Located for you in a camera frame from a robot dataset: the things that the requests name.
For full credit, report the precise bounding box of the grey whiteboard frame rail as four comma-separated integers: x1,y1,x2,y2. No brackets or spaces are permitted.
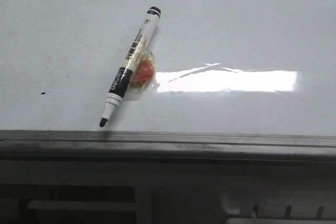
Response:
1,130,335,162

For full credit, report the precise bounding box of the black and white whiteboard marker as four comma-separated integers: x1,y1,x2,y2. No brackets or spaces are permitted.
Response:
99,6,161,127

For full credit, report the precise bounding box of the white whiteboard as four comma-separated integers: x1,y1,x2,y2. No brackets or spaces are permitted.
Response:
1,0,335,136

